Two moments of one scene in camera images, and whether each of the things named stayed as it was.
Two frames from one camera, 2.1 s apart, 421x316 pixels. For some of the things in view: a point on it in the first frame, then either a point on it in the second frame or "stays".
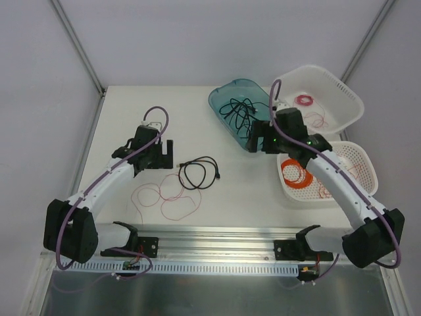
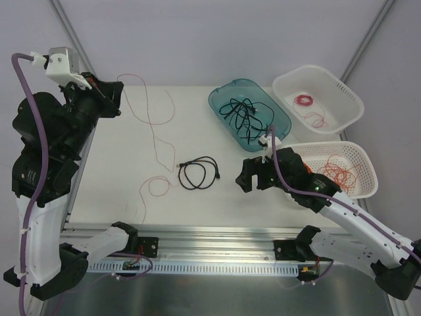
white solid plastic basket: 327,105 stays
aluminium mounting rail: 218,243 stays
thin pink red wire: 160,194 -> 158,187
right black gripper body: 257,137 -> 264,172
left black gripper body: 163,161 -> 107,95
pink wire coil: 298,101 stays
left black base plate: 144,245 stays
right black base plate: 298,250 stays
